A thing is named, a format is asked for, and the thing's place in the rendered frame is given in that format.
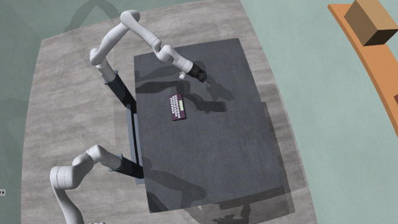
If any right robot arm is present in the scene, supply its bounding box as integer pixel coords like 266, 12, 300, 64
50, 145, 121, 224

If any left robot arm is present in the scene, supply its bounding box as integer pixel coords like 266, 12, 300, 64
90, 10, 186, 82

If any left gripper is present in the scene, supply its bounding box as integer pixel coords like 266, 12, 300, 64
180, 59, 211, 87

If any mauve keyboard case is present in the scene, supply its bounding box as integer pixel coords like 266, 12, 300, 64
169, 93, 185, 121

